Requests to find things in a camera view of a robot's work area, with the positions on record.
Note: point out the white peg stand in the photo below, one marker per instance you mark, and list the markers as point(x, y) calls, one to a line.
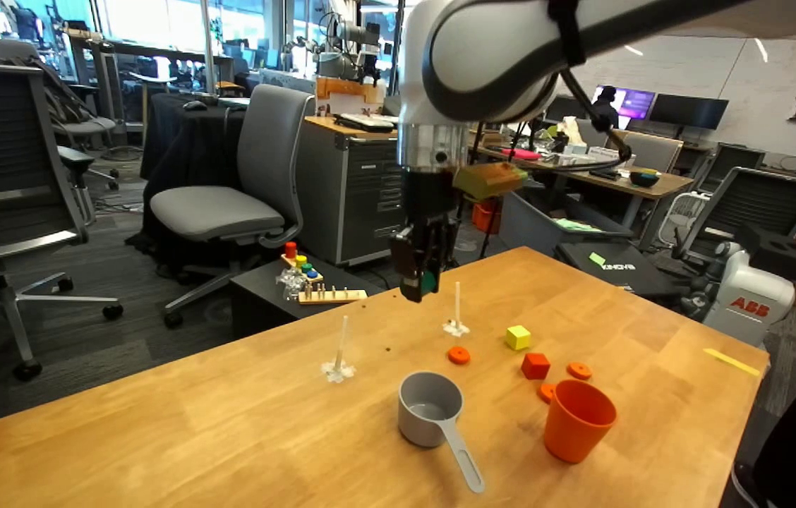
point(456, 324)
point(337, 370)

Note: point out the orange plastic cup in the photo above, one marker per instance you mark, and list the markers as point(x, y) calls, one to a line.
point(576, 422)

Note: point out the black mesh office chair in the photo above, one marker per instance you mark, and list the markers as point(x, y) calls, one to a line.
point(38, 209)

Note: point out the grey metal drawer cabinet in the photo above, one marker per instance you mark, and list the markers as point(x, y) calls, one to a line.
point(350, 194)

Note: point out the colourful wooden stacking toy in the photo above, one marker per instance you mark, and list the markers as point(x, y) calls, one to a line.
point(306, 283)

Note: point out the grey office chair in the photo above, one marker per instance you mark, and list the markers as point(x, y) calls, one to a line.
point(253, 218)

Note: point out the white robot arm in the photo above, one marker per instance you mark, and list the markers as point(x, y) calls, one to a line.
point(491, 63)

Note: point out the yellow tape strip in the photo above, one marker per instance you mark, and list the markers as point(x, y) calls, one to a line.
point(732, 363)

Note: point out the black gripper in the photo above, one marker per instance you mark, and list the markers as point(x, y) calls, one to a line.
point(425, 245)

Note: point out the orange round disc toy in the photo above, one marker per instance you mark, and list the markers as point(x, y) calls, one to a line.
point(545, 393)
point(457, 357)
point(580, 370)

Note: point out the white ABB robot base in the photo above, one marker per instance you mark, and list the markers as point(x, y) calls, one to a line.
point(748, 300)

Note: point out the green square toy block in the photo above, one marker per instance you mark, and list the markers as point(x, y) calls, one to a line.
point(428, 281)

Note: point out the yellow square toy block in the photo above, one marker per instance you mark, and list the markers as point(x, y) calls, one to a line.
point(518, 338)

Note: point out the grey measuring cup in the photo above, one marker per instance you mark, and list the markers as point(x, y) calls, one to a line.
point(428, 417)

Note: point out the red square toy block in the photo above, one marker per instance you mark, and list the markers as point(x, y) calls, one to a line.
point(535, 365)

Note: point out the black low side table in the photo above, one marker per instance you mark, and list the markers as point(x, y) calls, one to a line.
point(268, 298)

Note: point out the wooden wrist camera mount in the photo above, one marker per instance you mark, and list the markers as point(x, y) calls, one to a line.
point(490, 180)

